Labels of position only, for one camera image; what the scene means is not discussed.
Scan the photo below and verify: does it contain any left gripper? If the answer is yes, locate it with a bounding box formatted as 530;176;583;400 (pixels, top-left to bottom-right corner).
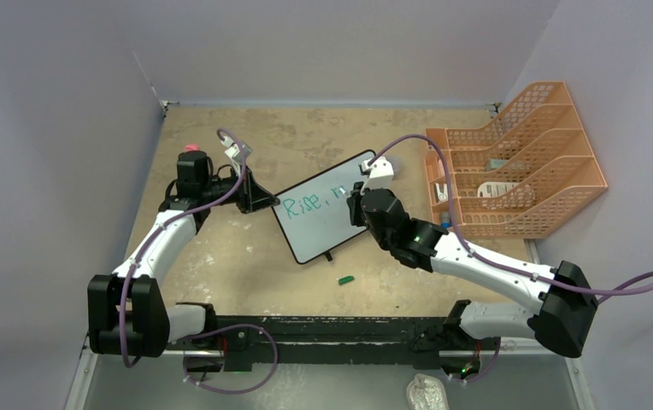
201;165;279;214

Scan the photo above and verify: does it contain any small whiteboard black frame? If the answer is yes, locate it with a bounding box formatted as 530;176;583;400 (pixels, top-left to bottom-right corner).
272;149;375;265

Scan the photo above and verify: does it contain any green marker cap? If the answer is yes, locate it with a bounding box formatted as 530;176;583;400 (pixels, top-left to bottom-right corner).
338;276;355;286

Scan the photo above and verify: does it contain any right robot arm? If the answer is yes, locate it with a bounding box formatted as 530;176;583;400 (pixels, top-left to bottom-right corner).
346;182;598;358

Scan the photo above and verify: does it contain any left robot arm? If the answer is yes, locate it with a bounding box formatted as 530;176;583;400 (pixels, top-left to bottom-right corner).
87;147;279;366

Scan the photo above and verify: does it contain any clear jar of paperclips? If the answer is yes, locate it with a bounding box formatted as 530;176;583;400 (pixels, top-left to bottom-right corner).
387;156;403;179

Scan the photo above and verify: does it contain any white stapler in organizer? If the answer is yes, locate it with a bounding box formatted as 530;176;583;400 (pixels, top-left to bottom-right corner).
433;183;449;203

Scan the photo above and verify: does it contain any white label card in organizer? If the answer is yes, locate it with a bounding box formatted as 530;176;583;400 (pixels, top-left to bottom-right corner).
477;182;518;198

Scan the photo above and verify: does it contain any orange plastic file organizer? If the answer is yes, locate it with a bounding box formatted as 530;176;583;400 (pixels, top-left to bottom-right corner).
424;81;608;239

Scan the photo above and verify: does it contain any clear plastic bag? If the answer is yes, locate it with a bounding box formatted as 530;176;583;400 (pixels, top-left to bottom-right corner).
406;373;450;410

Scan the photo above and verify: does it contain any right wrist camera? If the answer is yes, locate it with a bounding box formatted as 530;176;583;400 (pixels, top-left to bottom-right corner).
359;156;394;194

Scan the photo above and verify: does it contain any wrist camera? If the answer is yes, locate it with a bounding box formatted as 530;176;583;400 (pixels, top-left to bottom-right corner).
221;138;252;176
359;156;394;194

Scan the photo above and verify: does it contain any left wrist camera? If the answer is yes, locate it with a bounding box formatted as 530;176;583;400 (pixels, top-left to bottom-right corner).
221;138;252;176

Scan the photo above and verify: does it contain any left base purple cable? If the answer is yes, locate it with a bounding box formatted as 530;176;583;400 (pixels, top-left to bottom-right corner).
181;323;279;395

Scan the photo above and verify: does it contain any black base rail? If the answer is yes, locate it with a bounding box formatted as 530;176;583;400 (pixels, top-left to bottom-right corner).
167;315;497;372

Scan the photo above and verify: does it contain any aluminium frame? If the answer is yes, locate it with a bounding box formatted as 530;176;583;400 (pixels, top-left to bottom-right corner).
66;240;597;410

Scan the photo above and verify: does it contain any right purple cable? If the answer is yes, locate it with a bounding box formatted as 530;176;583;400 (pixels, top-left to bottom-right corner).
368;133;653;298

